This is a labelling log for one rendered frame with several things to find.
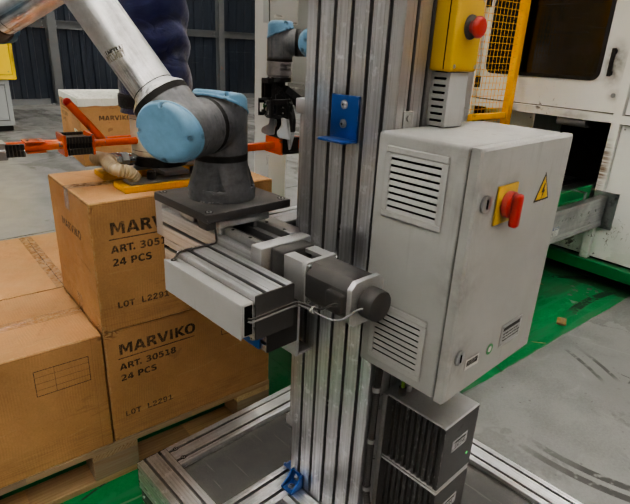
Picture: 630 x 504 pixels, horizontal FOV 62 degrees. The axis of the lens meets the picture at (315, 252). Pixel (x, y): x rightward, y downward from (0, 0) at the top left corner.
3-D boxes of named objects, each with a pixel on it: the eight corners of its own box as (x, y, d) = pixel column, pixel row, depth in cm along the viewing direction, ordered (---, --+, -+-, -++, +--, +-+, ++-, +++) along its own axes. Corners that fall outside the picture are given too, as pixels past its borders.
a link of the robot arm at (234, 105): (258, 150, 119) (258, 88, 114) (227, 160, 108) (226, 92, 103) (212, 144, 123) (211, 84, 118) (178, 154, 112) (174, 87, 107)
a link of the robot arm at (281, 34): (295, 20, 147) (265, 19, 147) (294, 62, 151) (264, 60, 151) (297, 22, 154) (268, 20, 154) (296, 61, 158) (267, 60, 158)
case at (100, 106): (65, 149, 365) (57, 89, 350) (124, 146, 386) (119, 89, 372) (84, 167, 319) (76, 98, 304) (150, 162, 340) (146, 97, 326)
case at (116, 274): (216, 252, 219) (213, 157, 204) (270, 286, 190) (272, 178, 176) (63, 286, 183) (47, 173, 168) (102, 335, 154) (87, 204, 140)
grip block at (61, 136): (87, 149, 159) (84, 129, 156) (97, 155, 151) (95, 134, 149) (57, 151, 154) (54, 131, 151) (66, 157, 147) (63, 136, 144)
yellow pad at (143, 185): (215, 175, 177) (214, 160, 176) (229, 181, 170) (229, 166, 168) (113, 187, 158) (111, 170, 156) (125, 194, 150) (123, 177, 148)
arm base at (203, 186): (268, 197, 120) (269, 154, 116) (212, 208, 110) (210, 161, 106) (230, 183, 130) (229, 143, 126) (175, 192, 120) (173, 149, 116)
